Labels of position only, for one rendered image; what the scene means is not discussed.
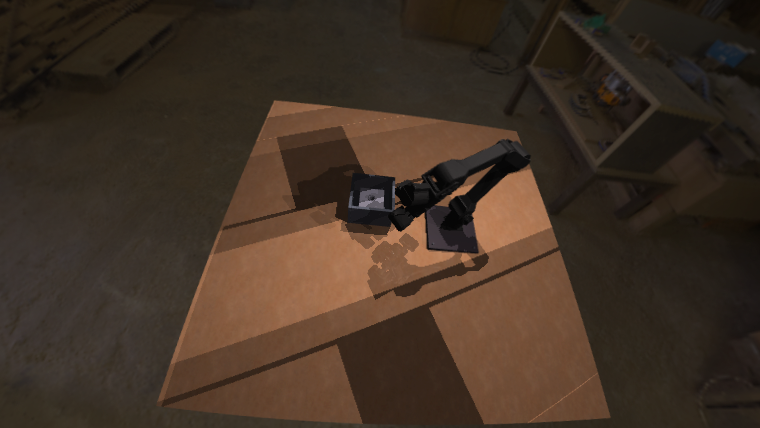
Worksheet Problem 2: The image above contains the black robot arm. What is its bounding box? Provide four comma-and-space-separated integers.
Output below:
395, 138, 531, 231

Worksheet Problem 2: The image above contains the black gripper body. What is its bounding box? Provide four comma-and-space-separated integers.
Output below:
388, 205, 431, 232

